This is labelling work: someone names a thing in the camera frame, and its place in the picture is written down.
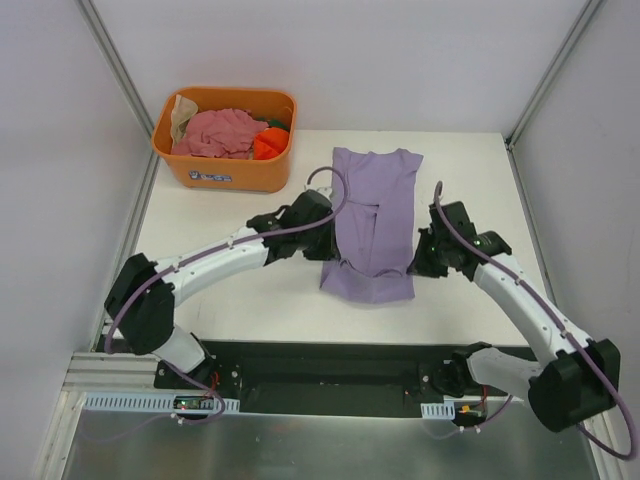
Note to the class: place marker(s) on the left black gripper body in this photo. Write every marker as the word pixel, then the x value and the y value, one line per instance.
pixel 322 245

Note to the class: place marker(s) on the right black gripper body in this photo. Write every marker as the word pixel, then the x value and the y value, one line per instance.
pixel 424 255

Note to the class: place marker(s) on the purple t-shirt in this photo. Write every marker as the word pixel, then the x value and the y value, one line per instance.
pixel 374 230

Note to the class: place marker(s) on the orange plastic basket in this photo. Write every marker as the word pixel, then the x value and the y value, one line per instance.
pixel 224 173

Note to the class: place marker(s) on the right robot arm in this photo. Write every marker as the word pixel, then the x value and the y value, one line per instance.
pixel 571 378

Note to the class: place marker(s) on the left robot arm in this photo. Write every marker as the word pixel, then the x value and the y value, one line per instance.
pixel 145 294

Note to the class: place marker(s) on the orange-red cloth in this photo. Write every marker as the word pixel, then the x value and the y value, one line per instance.
pixel 270 143

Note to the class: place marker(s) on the green cloth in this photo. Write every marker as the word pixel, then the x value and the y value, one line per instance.
pixel 274 123

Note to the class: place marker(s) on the pink crumpled shirt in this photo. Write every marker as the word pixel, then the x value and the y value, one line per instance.
pixel 226 133

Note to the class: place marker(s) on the beige cloth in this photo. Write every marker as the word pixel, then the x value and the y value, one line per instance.
pixel 184 109

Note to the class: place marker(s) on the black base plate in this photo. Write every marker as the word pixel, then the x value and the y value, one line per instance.
pixel 344 380

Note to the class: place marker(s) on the right white cable duct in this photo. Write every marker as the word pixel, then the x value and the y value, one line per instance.
pixel 438 411

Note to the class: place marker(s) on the white cable duct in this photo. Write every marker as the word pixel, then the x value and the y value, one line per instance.
pixel 438 411
pixel 159 403

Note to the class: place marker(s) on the aluminium rail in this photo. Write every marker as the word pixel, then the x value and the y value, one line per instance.
pixel 102 372

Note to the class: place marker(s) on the left white cable duct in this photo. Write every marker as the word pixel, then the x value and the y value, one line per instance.
pixel 159 403

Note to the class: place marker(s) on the right aluminium frame post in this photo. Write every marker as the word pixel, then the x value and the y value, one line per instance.
pixel 571 40

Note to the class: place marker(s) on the aluminium frame post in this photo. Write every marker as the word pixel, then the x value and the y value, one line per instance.
pixel 571 40
pixel 99 31

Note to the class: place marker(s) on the left aluminium frame post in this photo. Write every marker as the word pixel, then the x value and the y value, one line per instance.
pixel 99 31

